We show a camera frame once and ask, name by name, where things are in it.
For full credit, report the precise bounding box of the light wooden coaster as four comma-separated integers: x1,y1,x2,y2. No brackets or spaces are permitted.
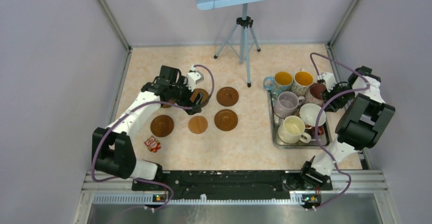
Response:
188,116,208,134

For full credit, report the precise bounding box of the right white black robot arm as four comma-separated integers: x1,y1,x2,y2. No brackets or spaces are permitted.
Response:
299,66,396,189

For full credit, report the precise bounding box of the red owl figurine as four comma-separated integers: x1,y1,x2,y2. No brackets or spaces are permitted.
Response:
144,135,161,153

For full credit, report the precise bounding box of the blue mug yellow inside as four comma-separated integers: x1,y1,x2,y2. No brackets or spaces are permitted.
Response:
263,71,294,96

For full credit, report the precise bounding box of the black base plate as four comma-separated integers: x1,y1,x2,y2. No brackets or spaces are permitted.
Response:
132,170,317,200

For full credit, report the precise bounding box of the patterned mug yellow inside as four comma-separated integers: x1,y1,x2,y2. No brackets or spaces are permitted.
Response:
290,69,314,96

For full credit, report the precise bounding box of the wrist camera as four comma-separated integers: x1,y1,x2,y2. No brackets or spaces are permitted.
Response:
186,66,204,91
317,72,337,92

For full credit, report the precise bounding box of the grey cable duct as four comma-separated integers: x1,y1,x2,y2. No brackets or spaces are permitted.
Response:
93,193,304,205

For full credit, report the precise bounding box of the pink mug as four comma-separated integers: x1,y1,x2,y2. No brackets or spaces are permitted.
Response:
305,83,327,107

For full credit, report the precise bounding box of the lilac mug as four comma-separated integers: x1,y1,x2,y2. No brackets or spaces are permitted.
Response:
273,91,305,119

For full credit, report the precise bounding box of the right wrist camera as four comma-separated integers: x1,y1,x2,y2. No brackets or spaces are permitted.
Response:
317,72,337,92

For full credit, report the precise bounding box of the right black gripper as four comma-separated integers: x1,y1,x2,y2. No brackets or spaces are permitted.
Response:
320,83,355,113

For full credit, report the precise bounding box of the white red mug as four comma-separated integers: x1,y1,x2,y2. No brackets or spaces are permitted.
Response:
299,103,327,136

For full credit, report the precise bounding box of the metal tray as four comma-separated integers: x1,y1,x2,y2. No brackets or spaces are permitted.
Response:
266,90,332,149

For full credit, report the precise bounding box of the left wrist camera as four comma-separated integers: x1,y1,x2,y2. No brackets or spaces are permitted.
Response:
186,66,204,91

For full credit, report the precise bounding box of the cream mug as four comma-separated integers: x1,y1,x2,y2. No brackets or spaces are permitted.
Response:
277,116,311,144

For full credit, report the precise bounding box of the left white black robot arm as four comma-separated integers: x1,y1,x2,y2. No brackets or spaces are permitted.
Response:
91,65,204,190

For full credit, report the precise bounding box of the dark wooden coaster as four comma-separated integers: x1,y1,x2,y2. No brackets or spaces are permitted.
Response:
217,87,239,107
150,115,174,137
214,109,238,131
161,100,175,108
190,88,209,107

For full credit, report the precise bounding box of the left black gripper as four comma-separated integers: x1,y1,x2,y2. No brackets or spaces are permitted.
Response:
169,76,203,115

